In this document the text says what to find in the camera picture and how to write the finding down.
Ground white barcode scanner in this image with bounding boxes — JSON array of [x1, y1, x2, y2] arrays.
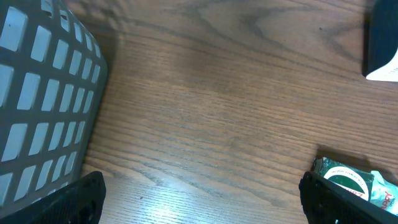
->
[[363, 0, 397, 82]]

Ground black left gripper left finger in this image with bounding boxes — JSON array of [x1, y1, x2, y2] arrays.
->
[[1, 171, 106, 224]]

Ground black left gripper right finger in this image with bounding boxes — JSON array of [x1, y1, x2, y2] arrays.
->
[[298, 171, 397, 224]]

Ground dark mesh plastic basket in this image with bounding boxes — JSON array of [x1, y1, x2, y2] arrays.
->
[[1, 0, 108, 216]]

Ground round label dark packet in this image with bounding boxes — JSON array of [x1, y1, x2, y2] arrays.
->
[[313, 157, 397, 215]]

